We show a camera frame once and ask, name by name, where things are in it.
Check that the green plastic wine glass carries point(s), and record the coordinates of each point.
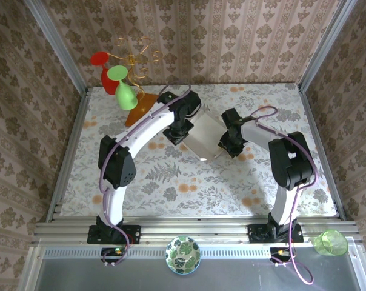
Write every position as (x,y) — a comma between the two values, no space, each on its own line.
(125,95)

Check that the floral table cloth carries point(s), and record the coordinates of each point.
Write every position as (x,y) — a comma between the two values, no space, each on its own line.
(201,197)

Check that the aluminium frame post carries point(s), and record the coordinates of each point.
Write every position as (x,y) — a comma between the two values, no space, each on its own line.
(57,45)
(325,45)

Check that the white cardboard paper box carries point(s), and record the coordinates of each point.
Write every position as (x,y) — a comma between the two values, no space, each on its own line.
(205,133)

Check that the aluminium side rail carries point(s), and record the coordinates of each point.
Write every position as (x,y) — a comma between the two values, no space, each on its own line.
(73,133)
(313,121)

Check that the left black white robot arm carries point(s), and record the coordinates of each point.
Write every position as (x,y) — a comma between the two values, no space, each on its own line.
(119,169)

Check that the green transparent plastic cup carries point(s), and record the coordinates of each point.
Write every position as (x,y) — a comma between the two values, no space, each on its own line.
(331,244)

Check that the long aluminium mounting rail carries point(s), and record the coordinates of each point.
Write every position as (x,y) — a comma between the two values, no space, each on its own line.
(195,230)

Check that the grey metal shelf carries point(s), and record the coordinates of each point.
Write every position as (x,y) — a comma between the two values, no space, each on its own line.
(231,276)

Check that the black connector board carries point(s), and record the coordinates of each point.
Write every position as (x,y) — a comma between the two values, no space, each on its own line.
(110,254)
(278,254)

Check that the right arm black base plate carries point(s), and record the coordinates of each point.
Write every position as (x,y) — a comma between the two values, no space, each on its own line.
(257,235)

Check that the brown wooden base board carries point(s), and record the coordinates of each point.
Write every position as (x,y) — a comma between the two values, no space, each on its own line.
(134,116)

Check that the green leaf pattern bowl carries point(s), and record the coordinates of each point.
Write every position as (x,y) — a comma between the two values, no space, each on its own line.
(183,256)

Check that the left black connector board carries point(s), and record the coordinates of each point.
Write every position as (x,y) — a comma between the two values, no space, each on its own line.
(110,254)

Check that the red plastic wine glass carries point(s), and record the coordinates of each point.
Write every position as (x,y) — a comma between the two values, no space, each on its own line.
(105,82)

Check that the right black connector board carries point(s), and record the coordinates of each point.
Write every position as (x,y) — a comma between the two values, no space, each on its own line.
(278,254)

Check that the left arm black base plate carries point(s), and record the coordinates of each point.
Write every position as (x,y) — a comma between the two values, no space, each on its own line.
(134,235)

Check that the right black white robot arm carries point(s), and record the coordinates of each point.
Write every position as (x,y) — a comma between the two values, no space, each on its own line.
(292,163)

